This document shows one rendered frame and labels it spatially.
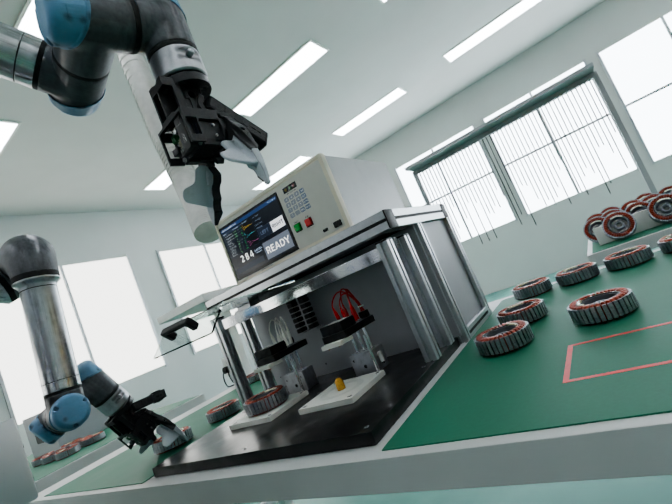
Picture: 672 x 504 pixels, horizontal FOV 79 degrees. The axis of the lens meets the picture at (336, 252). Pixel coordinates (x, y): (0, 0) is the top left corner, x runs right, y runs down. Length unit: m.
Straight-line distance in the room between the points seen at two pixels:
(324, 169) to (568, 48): 6.58
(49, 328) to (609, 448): 1.06
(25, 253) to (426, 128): 6.98
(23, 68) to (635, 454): 0.90
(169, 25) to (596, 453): 0.75
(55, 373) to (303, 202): 0.68
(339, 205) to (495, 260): 6.42
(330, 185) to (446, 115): 6.60
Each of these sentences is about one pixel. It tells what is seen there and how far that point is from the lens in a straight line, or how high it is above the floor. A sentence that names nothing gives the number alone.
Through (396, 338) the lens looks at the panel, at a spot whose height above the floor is 0.81.
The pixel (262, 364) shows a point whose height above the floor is 0.88.
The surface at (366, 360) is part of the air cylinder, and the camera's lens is 1.04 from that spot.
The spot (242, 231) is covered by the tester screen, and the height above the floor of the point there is 1.25.
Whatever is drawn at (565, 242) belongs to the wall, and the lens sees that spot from 7.18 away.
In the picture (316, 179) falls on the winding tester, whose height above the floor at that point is 1.27.
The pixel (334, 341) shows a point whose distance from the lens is 0.98.
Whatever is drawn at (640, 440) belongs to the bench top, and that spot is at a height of 0.73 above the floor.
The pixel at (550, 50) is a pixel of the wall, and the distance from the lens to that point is 7.44.
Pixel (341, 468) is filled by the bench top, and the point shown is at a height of 0.74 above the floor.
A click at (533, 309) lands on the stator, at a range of 1.04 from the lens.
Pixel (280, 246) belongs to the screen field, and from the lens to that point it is 1.12.
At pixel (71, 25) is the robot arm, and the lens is 0.67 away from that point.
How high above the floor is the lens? 0.98
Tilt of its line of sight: 6 degrees up
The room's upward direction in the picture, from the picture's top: 23 degrees counter-clockwise
